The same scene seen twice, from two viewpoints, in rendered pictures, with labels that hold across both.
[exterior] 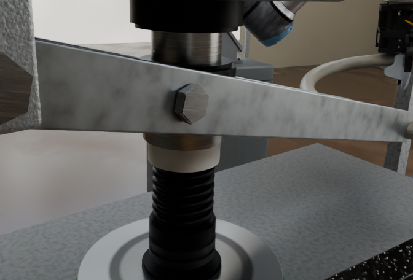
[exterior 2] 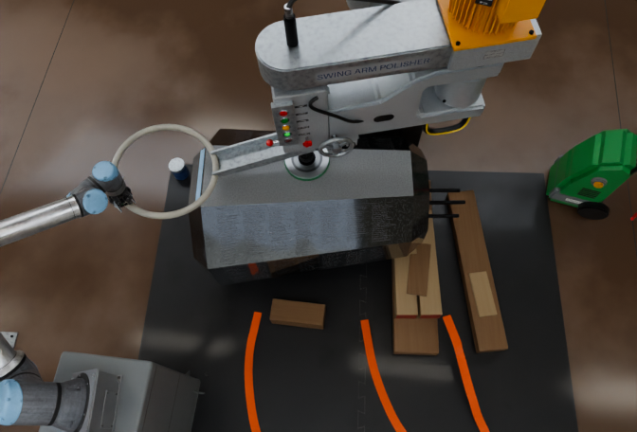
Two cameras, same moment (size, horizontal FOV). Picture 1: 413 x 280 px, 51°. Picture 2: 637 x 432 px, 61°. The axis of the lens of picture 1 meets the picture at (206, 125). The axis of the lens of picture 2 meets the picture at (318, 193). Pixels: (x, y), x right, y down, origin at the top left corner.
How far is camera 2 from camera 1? 2.56 m
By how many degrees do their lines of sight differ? 91
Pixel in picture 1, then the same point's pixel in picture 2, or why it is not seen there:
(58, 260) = (326, 182)
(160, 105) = not seen: hidden behind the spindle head
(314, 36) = not seen: outside the picture
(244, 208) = (270, 179)
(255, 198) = (263, 182)
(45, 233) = (325, 194)
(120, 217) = (304, 192)
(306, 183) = (240, 181)
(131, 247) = (313, 169)
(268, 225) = (272, 169)
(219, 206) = (277, 183)
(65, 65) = not seen: hidden behind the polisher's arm
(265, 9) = (27, 368)
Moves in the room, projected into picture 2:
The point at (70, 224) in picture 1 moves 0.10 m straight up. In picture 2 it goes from (318, 195) to (317, 187)
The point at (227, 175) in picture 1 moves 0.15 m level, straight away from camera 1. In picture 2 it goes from (259, 199) to (237, 222)
